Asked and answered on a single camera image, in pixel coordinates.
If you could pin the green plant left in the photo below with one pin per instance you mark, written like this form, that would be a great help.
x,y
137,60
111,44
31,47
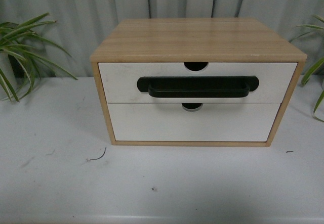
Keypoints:
x,y
16,39

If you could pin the white upper drawer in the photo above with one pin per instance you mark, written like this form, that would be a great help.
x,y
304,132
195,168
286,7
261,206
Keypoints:
x,y
120,80

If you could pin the black drawer handle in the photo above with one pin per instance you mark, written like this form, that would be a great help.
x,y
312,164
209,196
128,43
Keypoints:
x,y
198,86

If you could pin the white drawer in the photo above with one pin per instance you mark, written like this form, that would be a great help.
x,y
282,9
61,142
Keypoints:
x,y
211,122
120,80

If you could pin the grey pleated curtain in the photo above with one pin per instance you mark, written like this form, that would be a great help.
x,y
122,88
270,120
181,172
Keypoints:
x,y
81,25

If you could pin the green plant right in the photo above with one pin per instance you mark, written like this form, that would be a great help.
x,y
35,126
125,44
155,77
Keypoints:
x,y
312,69

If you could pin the white lower drawer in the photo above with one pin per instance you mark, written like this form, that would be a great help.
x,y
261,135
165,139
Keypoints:
x,y
211,122

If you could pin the green plant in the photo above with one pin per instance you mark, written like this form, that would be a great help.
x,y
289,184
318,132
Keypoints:
x,y
16,39
312,69

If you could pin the light wooden drawer cabinet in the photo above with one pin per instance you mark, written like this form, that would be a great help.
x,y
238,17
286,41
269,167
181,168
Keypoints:
x,y
195,42

